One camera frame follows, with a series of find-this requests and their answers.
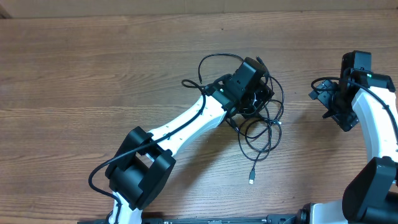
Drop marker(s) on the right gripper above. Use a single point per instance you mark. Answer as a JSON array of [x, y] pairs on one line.
[[348, 119]]

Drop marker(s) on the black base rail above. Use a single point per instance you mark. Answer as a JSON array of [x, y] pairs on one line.
[[214, 220]]

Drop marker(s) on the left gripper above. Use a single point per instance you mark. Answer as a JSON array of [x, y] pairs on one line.
[[263, 91]]

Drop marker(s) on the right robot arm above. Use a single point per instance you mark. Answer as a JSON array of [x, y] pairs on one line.
[[360, 96]]

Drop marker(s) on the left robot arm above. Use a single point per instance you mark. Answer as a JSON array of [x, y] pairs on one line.
[[144, 161]]

